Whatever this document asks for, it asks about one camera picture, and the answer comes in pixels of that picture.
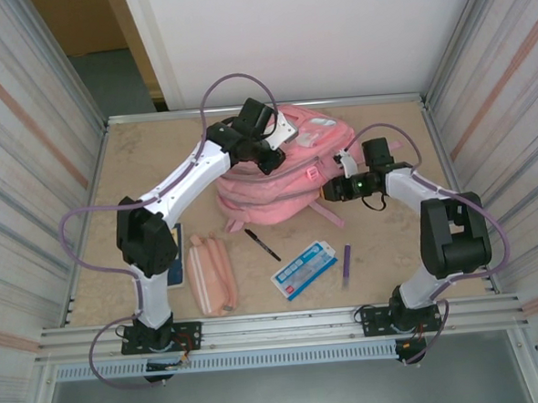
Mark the black table clamp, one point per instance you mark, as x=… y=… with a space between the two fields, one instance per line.
x=159 y=379
x=411 y=355

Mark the black marker pen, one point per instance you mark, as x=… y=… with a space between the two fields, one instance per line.
x=262 y=244

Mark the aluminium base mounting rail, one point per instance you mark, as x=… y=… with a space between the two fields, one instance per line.
x=281 y=326

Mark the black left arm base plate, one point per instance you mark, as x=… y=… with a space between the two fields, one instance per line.
x=190 y=329

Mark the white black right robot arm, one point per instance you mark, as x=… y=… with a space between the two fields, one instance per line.
x=454 y=249

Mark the pink pencil case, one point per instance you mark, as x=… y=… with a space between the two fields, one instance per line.
x=210 y=278

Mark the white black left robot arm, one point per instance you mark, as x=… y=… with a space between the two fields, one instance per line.
x=181 y=179

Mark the purple pen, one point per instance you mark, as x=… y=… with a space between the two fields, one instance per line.
x=347 y=265

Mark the pink school backpack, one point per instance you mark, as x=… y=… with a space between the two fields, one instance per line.
x=273 y=192

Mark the corrugated plastic side panel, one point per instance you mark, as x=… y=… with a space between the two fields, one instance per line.
x=21 y=180
x=511 y=127

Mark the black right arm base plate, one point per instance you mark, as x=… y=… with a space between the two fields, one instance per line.
x=372 y=318

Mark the aluminium table end rail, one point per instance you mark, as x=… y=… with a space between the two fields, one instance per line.
x=177 y=114

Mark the dark blue book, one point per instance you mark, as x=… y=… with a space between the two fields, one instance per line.
x=177 y=266

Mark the blue white stationery pack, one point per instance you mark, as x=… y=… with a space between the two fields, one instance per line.
x=303 y=270

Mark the brown wooden door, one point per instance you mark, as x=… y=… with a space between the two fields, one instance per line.
x=89 y=20

